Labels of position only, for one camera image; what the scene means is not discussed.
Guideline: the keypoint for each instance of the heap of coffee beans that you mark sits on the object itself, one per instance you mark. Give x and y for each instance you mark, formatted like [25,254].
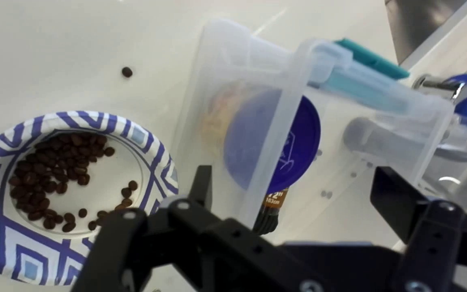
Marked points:
[43,178]

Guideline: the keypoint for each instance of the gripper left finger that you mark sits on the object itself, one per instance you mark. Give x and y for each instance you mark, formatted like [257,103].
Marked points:
[201,243]

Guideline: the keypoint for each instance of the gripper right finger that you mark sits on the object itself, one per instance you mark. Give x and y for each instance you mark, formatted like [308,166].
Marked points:
[432,235]

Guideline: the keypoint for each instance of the bundle of black shoelaces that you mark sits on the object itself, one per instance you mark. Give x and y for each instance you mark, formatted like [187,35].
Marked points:
[266,219]

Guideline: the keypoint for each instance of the clear plastic bottle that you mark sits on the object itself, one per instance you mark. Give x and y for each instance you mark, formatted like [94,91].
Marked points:
[460,162]

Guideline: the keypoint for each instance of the grey cylinder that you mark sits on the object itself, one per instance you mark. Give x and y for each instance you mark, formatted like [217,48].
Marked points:
[371,140]

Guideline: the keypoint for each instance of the single coffee bean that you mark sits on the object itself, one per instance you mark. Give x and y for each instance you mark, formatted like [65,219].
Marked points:
[127,72]

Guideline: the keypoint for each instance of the clear plastic box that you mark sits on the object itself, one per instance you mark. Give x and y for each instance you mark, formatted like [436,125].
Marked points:
[258,73]

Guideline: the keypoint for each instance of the yellowish round item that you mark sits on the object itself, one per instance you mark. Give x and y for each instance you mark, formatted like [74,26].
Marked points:
[217,117]

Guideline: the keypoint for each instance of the round blue lid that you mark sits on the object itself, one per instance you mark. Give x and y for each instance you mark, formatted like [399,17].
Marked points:
[302,146]

